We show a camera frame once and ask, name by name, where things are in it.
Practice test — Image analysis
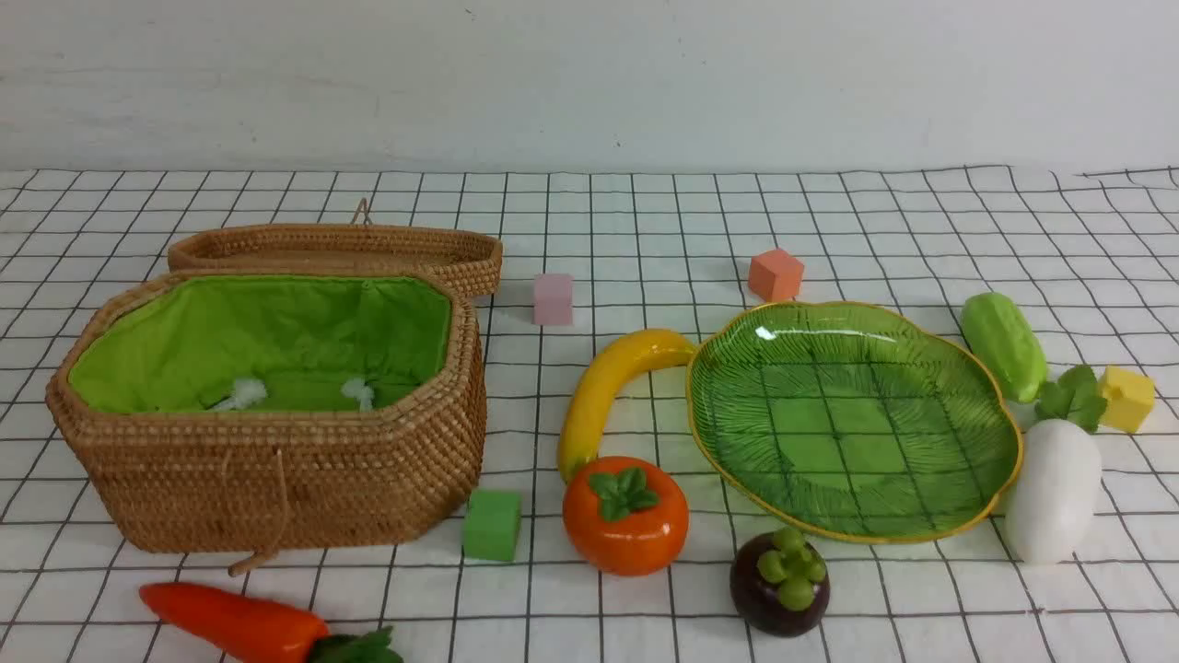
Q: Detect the yellow foam cube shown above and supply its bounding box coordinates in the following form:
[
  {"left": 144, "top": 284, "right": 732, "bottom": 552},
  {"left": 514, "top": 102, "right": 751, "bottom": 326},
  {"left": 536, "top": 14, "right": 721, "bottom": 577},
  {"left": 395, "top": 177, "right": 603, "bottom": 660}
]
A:
[{"left": 1098, "top": 366, "right": 1155, "bottom": 434}]

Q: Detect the white toy radish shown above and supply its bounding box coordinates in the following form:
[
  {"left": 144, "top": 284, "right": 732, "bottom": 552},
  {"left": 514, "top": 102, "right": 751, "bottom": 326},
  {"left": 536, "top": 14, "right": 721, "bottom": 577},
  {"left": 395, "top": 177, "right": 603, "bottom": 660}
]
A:
[{"left": 1005, "top": 365, "right": 1107, "bottom": 565}]

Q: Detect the white checkered tablecloth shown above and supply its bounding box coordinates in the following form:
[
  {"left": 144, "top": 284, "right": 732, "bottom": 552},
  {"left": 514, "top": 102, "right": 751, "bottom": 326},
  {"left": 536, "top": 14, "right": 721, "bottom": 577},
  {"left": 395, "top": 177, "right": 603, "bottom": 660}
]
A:
[{"left": 1, "top": 165, "right": 1178, "bottom": 662}]

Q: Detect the woven rattan basket lid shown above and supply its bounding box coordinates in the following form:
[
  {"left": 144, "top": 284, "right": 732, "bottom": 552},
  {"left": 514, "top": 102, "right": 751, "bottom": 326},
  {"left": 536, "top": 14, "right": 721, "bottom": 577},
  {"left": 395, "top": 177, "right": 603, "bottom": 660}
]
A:
[{"left": 167, "top": 201, "right": 503, "bottom": 298}]

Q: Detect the orange toy carrot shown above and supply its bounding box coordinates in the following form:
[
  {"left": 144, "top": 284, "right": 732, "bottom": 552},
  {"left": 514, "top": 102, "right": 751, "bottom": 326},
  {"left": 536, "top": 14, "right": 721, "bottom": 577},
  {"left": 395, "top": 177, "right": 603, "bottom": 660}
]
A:
[{"left": 138, "top": 582, "right": 403, "bottom": 662}]

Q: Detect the green toy cucumber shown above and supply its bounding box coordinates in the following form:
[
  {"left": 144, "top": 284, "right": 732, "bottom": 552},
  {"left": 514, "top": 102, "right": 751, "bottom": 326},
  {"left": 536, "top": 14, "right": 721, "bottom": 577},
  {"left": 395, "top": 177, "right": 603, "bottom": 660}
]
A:
[{"left": 961, "top": 291, "right": 1048, "bottom": 403}]

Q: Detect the orange foam cube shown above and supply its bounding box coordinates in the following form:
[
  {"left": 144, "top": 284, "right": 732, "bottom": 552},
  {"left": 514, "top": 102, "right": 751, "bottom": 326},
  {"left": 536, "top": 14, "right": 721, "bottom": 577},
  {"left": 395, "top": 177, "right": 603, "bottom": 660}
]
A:
[{"left": 747, "top": 249, "right": 805, "bottom": 302}]

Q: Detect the orange toy persimmon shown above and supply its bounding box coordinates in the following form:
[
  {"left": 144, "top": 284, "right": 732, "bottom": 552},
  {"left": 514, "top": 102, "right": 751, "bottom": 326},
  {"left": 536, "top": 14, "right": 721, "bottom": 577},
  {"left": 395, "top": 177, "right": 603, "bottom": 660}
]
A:
[{"left": 564, "top": 457, "right": 690, "bottom": 576}]

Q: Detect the purple toy mangosteen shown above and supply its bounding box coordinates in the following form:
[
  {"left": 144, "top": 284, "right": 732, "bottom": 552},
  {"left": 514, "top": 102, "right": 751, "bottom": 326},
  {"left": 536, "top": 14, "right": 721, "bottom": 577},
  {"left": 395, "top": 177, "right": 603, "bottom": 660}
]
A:
[{"left": 729, "top": 526, "right": 831, "bottom": 638}]

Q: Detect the woven rattan basket green lining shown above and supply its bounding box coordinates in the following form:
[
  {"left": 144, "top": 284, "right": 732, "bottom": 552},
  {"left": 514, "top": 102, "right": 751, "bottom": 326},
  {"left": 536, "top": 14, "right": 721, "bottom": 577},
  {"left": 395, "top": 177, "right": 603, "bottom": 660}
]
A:
[{"left": 45, "top": 267, "right": 487, "bottom": 576}]

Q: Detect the yellow toy banana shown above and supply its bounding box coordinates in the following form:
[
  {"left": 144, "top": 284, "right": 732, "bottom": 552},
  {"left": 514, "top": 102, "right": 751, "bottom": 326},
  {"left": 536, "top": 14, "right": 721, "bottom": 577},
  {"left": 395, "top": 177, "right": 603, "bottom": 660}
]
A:
[{"left": 556, "top": 328, "right": 696, "bottom": 483}]

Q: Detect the green foam cube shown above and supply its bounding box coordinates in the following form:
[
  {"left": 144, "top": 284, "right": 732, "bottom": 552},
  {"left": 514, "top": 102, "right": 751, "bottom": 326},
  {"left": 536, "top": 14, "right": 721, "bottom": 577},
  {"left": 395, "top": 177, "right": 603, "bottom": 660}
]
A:
[{"left": 462, "top": 488, "right": 522, "bottom": 563}]

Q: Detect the green leaf-shaped glass plate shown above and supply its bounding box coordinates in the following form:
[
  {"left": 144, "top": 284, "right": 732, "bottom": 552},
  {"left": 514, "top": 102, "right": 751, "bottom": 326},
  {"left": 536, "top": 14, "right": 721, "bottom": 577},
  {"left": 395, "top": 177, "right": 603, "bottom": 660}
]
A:
[{"left": 685, "top": 301, "right": 1025, "bottom": 544}]

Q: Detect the pink foam cube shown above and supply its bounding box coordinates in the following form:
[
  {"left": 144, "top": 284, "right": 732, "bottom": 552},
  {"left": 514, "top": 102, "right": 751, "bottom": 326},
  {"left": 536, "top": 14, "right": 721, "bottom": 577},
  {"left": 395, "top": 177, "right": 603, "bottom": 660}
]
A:
[{"left": 533, "top": 273, "right": 574, "bottom": 326}]

